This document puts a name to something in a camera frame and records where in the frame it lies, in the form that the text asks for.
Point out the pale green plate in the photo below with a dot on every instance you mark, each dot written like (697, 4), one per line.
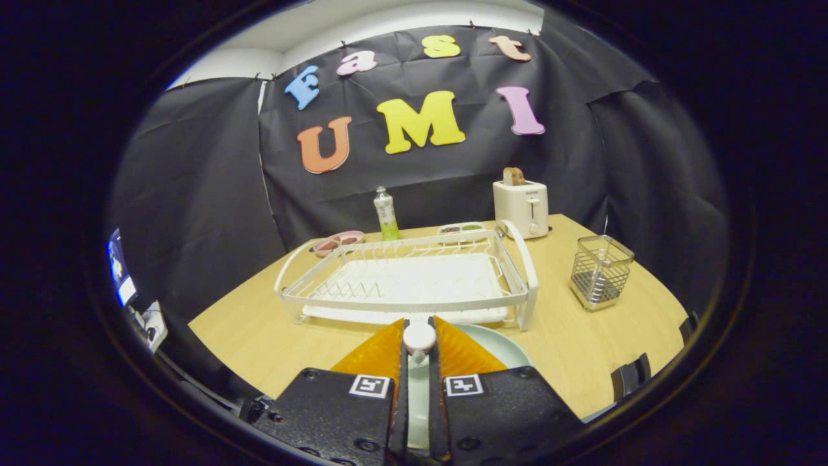
(508, 349)

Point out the brown bread slices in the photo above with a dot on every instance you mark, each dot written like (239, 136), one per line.
(514, 176)

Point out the white box device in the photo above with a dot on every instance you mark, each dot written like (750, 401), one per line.
(154, 323)

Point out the pink plate with sausages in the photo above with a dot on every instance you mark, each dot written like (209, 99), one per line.
(336, 243)

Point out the white toaster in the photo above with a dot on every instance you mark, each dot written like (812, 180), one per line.
(521, 207)

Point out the white divided dish with beans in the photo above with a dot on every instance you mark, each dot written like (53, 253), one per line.
(460, 228)

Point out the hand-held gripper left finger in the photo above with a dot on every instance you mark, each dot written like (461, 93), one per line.
(330, 417)

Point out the clear bottle green liquid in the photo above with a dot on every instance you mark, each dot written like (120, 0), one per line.
(387, 213)

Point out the black table edge clamp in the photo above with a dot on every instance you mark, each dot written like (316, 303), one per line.
(631, 377)
(689, 327)

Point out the bright screen device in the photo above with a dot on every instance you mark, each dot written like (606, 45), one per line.
(120, 265)

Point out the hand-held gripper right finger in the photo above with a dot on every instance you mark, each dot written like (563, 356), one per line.
(504, 421)

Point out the black backdrop cloth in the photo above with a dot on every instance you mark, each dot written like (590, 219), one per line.
(207, 194)

